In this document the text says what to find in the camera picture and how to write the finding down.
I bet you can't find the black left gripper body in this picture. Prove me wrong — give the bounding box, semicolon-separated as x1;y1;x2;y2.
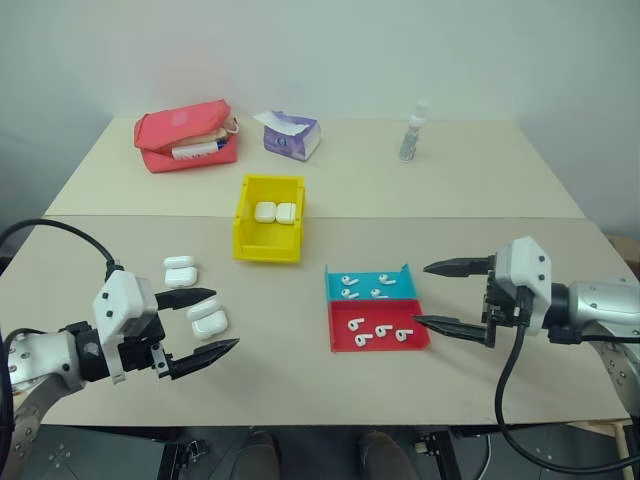
117;308;177;384

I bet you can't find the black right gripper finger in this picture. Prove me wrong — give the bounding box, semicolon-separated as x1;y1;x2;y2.
413;314;489;347
422;255;494;280

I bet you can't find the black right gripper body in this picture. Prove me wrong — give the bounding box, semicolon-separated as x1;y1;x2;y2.
480;253;522;350

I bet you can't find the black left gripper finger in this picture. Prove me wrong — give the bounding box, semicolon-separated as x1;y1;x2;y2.
153;287;218;312
168;338;242;383

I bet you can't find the yellow plastic bin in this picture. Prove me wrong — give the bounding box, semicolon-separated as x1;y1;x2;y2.
232;173;307;265

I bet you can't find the red plastic tray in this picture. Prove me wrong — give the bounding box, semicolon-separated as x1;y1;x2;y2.
327;298;433;354

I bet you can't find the blue plastic tray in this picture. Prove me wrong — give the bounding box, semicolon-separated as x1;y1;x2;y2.
324;262;419;303

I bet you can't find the dark rounded shape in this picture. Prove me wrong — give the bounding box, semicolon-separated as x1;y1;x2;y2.
227;430;281;480
358;430;419;480

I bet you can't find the clear spray bottle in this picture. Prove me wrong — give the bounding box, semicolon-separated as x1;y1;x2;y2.
397;99;432;163

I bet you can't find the white tube with blue cap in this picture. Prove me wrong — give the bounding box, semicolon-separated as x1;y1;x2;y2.
171;140;230;162

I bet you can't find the red fabric pouch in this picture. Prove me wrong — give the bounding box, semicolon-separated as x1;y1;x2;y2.
133;98;242;175

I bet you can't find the purple tissue pack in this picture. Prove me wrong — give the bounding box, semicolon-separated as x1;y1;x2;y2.
252;109;322;163

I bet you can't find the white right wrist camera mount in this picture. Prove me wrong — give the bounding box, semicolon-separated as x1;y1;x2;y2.
493;236;554;337

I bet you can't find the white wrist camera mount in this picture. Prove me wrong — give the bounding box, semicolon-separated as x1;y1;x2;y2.
493;236;554;337
92;269;157;385

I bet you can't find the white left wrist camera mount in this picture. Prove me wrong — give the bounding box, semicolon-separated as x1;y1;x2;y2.
92;269;157;385

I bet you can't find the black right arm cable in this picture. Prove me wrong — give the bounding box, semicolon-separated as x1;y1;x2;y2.
493;287;640;472

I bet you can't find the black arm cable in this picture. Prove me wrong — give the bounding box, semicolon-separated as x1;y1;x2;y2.
0;218;125;281
493;287;640;472

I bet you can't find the black table frame bracket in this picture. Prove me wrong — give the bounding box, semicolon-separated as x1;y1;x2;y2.
159;433;212;480
413;428;464;480

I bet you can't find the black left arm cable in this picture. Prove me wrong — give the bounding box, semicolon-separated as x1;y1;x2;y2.
0;218;125;281

